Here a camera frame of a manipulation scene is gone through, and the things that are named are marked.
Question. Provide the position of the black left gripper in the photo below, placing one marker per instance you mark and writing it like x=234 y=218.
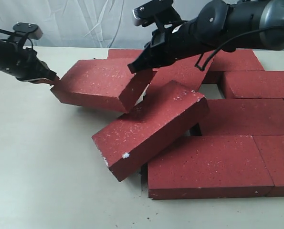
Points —
x=24 y=65

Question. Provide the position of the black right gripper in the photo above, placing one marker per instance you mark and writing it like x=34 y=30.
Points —
x=177 y=42

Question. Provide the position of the red brick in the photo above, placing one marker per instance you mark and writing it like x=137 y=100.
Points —
x=271 y=148
x=133 y=139
x=124 y=53
x=197 y=167
x=182 y=71
x=239 y=60

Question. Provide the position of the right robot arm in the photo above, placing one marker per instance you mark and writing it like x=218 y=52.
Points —
x=219 y=26

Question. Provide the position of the red brick second row right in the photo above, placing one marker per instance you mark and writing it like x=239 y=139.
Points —
x=253 y=84

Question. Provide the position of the red brick third row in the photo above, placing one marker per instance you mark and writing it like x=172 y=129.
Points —
x=244 y=117

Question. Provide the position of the white backdrop cloth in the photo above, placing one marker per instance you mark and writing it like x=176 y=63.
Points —
x=79 y=23

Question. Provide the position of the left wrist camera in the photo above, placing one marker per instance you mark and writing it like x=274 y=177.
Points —
x=33 y=31

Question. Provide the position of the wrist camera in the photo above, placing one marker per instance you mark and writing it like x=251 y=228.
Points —
x=33 y=31
x=154 y=11

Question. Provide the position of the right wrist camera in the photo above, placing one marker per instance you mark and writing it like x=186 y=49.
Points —
x=154 y=11

